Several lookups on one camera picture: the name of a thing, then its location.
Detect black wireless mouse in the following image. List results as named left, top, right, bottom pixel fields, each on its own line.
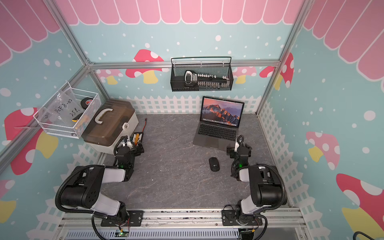
left=209, top=157, right=220, bottom=172

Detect grey laptop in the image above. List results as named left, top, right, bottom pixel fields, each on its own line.
left=193, top=96, right=245, bottom=151

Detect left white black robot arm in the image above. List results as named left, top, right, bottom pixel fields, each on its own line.
left=55, top=132, right=145, bottom=226

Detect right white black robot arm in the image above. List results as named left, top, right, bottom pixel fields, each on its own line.
left=222, top=144, right=288, bottom=226

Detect black board yellow connectors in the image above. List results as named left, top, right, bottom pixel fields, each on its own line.
left=131, top=132, right=144, bottom=146

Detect brown lid storage box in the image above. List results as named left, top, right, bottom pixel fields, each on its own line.
left=82, top=100, right=139, bottom=155

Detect yellow tool in basket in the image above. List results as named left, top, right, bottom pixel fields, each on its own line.
left=72, top=114, right=83, bottom=122

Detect black tape roll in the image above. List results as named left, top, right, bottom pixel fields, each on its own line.
left=81, top=97, right=93, bottom=110

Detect clear labelled plastic bag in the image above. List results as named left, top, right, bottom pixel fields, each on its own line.
left=47, top=91, right=83, bottom=128

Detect socket set in basket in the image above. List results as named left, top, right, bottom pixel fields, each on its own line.
left=184, top=71, right=231, bottom=89

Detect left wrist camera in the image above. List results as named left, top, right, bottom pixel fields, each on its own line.
left=121, top=136, right=135, bottom=149

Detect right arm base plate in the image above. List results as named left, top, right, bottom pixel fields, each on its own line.
left=221, top=209, right=263, bottom=227

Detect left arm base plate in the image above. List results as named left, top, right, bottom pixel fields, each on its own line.
left=101, top=210, right=144, bottom=227

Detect white wire wall basket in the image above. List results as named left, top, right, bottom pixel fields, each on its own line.
left=33, top=82, right=102, bottom=139

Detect aluminium mounting rail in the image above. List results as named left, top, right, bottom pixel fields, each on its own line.
left=58, top=208, right=306, bottom=230

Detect black mesh wall basket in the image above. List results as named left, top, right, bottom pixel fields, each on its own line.
left=170, top=57, right=234, bottom=92

